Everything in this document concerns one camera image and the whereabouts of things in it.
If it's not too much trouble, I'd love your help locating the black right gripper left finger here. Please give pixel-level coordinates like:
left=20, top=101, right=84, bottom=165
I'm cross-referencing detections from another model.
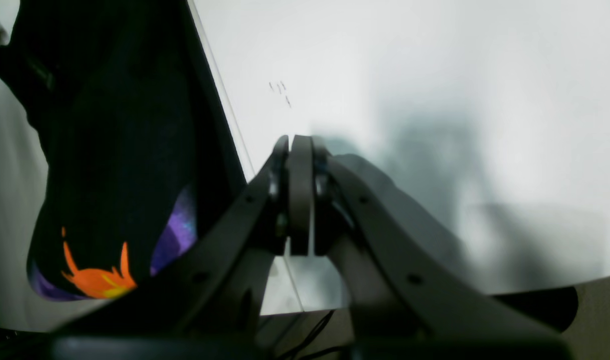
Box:
left=50, top=136, right=289, bottom=360

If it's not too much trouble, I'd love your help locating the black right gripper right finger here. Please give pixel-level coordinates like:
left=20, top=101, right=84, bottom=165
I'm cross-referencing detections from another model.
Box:
left=302, top=136, right=571, bottom=360

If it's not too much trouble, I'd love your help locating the black T-shirt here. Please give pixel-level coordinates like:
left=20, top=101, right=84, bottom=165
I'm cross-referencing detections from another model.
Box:
left=0, top=0, right=246, bottom=302

